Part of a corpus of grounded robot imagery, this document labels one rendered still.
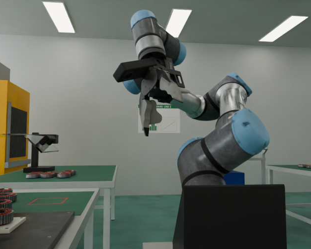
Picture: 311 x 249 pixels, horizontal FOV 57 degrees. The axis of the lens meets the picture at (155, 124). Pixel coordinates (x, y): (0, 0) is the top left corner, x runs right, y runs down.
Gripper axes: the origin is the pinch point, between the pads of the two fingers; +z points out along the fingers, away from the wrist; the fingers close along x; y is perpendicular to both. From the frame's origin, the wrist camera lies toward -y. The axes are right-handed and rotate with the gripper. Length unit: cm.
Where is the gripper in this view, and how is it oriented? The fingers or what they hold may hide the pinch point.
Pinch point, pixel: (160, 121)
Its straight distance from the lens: 64.9
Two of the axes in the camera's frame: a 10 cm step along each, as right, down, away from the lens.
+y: 8.4, 1.2, 5.3
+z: 1.9, 8.5, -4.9
